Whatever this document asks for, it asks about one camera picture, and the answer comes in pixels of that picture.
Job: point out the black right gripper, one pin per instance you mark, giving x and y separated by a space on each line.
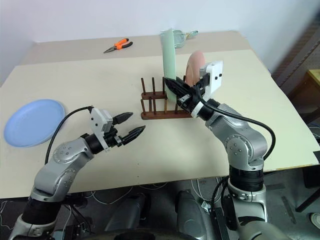
197 96

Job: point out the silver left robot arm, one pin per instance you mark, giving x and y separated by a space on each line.
65 152

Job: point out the blue plate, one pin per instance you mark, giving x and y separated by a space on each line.
35 122

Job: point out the black table frame leg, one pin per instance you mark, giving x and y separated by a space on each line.
308 197

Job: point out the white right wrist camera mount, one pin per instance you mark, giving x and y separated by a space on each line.
215 75

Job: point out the pink plate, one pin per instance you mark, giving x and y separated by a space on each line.
195 67

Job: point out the white shoe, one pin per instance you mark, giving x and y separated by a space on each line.
316 221

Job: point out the dark grey rounded shell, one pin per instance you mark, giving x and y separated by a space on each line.
130 212
192 215

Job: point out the brown wooden dish rack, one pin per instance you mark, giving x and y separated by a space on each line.
160 115

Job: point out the green plate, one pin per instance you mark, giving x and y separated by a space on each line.
168 62

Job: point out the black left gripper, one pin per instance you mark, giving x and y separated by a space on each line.
113 140

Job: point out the yellow wooden stool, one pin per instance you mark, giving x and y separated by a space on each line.
313 90

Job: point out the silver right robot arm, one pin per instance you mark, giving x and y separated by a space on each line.
240 147

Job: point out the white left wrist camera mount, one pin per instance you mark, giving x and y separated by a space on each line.
96 122

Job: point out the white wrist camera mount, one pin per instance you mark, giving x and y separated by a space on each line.
215 75
96 122

